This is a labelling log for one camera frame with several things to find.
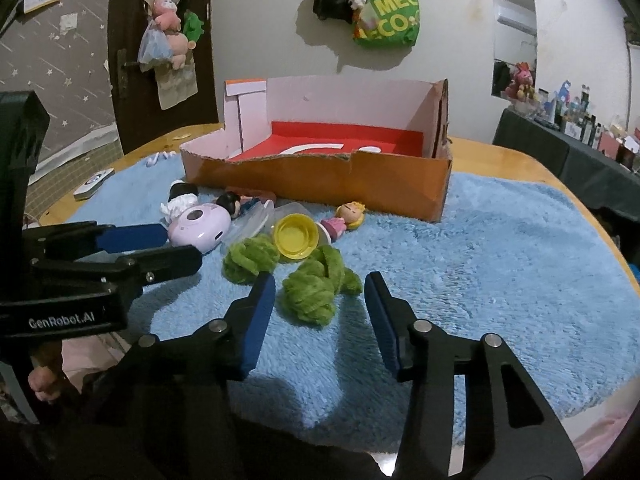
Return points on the orange cardboard box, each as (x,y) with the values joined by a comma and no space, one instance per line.
(320,180)

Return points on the person's left hand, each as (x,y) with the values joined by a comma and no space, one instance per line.
(47,382)

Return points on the white earbuds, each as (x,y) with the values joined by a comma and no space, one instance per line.
(160,157)

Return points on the yellow plastic cap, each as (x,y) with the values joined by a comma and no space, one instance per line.
(295,237)

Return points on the green plush toy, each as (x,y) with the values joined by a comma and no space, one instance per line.
(192,25)

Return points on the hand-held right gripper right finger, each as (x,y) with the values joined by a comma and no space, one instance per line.
(385,320)

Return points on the black-haired figurine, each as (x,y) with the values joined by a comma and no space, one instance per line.
(232,202)

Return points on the dark wooden door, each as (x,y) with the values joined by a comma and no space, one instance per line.
(130,120)

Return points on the pink plush doll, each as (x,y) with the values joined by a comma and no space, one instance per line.
(521,82)

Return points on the white-dress figurine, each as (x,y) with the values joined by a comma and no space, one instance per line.
(177,205)

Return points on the pink plush toy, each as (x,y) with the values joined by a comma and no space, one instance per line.
(167,17)

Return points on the row of bottles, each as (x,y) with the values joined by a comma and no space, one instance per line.
(585,120)

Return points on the green tote bag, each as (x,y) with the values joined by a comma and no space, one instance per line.
(390,20)

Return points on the blue fluffy mat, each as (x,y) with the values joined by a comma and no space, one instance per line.
(475,285)

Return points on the wall mirror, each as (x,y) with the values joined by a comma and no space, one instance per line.
(515,35)

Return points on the white oval device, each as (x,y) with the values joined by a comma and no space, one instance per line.
(92,185)

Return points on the small pale sticker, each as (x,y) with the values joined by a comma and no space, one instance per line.
(182,135)

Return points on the pink round device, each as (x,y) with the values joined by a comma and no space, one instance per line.
(197,227)

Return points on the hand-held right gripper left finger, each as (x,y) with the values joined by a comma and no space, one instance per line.
(260,320)

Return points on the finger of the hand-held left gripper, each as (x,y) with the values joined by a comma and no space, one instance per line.
(170,261)
(135,236)

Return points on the blond girl figurine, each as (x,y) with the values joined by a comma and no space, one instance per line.
(347,215)

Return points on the green yarn ball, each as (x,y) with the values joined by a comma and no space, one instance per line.
(310,295)
(247,260)

